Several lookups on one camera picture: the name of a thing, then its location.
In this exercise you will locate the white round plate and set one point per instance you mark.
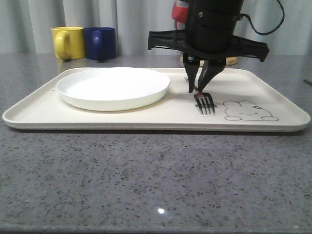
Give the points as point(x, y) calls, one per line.
point(113, 89)

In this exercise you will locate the yellow mug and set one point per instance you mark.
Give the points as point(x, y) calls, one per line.
point(68, 42)

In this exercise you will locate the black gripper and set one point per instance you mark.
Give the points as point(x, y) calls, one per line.
point(208, 34)

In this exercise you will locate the cream rabbit serving tray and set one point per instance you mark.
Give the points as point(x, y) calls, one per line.
point(243, 102)

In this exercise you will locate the dark blue mug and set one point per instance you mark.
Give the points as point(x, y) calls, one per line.
point(100, 43)

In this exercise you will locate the silver metal fork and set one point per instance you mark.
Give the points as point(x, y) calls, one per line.
point(204, 102)

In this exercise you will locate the red enamel mug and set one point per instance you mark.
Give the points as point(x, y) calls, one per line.
point(179, 13)

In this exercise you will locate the wooden mug tree stand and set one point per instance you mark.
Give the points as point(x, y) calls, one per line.
point(229, 61)

